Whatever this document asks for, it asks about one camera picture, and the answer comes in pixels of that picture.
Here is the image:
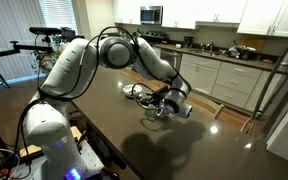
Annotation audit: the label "pile of counter clutter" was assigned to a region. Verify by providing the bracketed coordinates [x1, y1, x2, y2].
[228, 44, 257, 61]

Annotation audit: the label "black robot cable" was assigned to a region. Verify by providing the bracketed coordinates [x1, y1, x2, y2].
[15, 25, 185, 116]

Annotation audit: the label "dark metal pole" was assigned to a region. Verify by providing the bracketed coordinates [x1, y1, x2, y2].
[252, 19, 288, 119]

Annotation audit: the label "stainless steel dishwasher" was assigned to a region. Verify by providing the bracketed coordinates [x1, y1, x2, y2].
[159, 49, 183, 73]

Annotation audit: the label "black coffee maker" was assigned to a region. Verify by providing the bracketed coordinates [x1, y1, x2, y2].
[183, 35, 195, 49]

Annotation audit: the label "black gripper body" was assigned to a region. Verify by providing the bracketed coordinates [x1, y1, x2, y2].
[147, 91, 168, 109]

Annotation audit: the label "white kitchen cabinets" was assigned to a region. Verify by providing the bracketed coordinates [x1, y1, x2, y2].
[177, 53, 287, 113]
[112, 0, 288, 38]

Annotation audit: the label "black kitchen stove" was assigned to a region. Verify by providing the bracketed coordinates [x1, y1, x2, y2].
[140, 30, 169, 45]

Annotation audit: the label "orange cable bundle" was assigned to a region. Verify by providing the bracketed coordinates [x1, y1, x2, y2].
[0, 169, 16, 180]

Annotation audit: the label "dark kitchen countertop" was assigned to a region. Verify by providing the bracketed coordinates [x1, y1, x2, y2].
[160, 43, 288, 75]

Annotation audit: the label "black stereo camera bar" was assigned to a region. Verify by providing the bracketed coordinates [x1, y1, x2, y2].
[29, 26, 62, 36]

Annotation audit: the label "wooden cutting board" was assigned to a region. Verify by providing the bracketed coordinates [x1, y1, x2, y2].
[240, 34, 267, 53]

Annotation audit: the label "white upper kitchen cabinets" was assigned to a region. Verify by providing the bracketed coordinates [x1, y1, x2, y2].
[112, 0, 288, 38]

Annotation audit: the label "stainless steel microwave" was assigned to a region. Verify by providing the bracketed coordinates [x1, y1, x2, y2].
[139, 5, 164, 25]

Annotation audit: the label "white ceramic bowl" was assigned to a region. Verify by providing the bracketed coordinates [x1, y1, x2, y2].
[122, 84, 144, 100]

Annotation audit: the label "light wood board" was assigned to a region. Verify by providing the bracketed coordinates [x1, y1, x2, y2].
[18, 125, 84, 158]

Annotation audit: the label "black boxy device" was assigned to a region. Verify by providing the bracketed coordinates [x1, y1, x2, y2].
[60, 27, 78, 42]

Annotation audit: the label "white lower kitchen cabinets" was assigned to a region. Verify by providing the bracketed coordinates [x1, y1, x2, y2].
[177, 53, 287, 113]

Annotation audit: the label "white window blind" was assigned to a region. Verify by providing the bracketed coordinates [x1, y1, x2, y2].
[38, 0, 79, 34]

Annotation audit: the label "chrome sink faucet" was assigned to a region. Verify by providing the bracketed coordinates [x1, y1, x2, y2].
[200, 41, 216, 53]

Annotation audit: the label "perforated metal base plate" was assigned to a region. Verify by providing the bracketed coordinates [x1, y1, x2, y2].
[10, 139, 113, 180]

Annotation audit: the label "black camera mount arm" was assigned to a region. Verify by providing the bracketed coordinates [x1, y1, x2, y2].
[0, 40, 54, 61]

